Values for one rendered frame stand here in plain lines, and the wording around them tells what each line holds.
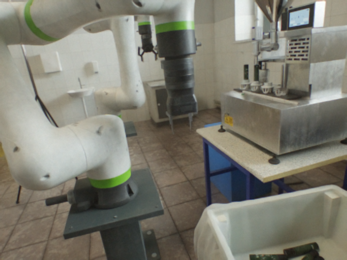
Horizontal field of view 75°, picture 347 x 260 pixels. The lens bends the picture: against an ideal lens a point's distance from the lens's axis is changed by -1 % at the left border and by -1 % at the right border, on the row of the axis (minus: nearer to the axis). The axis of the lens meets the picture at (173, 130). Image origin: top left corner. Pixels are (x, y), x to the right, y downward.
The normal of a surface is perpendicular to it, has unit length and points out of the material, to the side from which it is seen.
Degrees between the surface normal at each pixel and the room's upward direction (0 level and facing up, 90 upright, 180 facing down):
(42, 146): 47
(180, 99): 87
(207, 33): 90
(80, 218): 0
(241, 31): 90
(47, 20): 113
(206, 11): 90
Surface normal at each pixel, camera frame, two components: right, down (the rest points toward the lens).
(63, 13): -0.52, 0.65
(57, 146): 0.56, -0.45
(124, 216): -0.11, -0.94
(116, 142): 0.77, 0.11
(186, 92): 0.26, 0.42
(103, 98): -0.23, 0.29
